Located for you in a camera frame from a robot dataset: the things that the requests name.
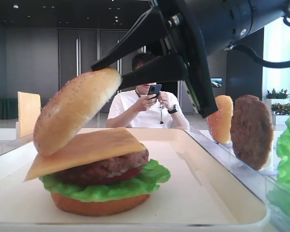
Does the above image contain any burger bun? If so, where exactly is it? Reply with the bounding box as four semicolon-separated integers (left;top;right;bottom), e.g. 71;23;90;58
206;95;233;144
33;68;122;155
51;193;150;217

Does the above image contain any cream rectangular tray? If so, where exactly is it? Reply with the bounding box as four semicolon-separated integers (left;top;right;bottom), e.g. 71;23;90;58
0;129;270;232

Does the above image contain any black smartphone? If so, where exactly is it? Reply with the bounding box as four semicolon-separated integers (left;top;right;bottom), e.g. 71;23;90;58
148;84;162;97

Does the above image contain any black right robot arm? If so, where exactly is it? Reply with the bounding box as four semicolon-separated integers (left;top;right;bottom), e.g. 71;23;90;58
116;0;290;117

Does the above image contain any potted plants white planter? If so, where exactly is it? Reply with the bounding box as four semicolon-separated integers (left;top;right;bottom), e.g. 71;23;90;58
265;88;290;125

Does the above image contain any wall display screen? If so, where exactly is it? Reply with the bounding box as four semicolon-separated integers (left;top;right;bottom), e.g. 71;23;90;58
211;78;223;88

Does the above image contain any lettuce leaf on burger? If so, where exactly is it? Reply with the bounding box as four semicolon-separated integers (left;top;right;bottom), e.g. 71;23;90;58
39;159;171;202

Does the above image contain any right clear long rail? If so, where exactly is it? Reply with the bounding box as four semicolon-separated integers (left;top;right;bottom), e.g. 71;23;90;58
189;127;290;232

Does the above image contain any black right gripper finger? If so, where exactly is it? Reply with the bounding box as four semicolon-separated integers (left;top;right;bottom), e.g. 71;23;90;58
91;6;167;71
120;54;188;89

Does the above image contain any meat patty on burger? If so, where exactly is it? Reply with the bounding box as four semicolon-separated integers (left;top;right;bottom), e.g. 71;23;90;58
53;149;149;186

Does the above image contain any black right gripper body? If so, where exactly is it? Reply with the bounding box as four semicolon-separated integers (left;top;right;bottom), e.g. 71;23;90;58
148;0;254;119

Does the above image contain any left clear long rail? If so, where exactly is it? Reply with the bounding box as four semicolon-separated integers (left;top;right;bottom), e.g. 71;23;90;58
0;134;33;156

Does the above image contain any standing meat patty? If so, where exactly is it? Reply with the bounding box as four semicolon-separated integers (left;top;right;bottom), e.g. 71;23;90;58
230;95;274;170

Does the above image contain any seated man white shirt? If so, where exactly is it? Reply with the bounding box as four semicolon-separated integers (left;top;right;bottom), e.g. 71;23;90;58
106;53;190;131

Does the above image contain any cheese slice on burger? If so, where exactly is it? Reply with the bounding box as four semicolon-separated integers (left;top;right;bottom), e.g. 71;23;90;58
24;127;145;181

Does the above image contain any standing cheese slice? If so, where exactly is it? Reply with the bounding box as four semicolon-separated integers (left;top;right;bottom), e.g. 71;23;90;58
17;91;41;137

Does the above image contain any standing burger bun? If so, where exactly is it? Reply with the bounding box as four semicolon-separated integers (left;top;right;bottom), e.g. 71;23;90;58
206;95;233;144

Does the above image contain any dark green round table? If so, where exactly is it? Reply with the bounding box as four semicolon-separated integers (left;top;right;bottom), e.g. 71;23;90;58
0;98;18;119

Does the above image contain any clear long rail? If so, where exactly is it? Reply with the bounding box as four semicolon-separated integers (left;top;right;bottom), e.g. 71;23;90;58
0;134;33;156
189;127;290;232

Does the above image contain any tomato slice in burger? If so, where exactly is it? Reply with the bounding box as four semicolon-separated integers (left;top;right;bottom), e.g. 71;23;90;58
114;168;142;181

